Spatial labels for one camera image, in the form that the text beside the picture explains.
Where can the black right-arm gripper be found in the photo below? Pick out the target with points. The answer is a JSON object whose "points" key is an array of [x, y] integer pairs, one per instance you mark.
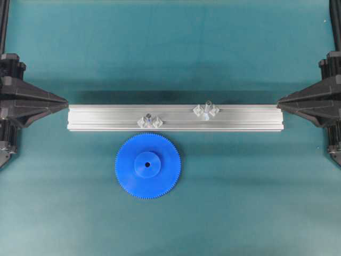
{"points": [[328, 117]]}

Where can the steel shaft with clear mount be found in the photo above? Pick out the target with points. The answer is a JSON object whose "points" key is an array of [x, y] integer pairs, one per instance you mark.
{"points": [[149, 122], [206, 111]]}

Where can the black frame post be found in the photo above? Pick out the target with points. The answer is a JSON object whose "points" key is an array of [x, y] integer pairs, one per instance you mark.
{"points": [[334, 9], [4, 14]]}

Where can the black left frame post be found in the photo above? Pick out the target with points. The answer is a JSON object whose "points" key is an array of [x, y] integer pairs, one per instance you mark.
{"points": [[4, 14]]}

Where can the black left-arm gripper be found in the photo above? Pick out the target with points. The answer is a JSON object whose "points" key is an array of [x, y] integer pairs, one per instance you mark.
{"points": [[21, 114]]}

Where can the right steel shaft with clear mount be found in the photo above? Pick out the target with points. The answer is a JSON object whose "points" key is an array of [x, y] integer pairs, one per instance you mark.
{"points": [[206, 111]]}

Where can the large blue plastic gear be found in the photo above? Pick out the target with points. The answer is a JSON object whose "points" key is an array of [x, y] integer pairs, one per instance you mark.
{"points": [[148, 166]]}

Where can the left steel shaft with clear mount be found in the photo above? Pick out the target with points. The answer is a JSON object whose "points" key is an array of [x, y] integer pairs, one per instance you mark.
{"points": [[149, 122]]}

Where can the silver aluminium extrusion rail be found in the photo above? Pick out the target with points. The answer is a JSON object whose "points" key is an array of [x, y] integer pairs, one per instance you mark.
{"points": [[231, 118]]}

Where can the black right frame post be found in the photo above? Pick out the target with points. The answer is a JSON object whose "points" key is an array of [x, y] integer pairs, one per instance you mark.
{"points": [[334, 9]]}

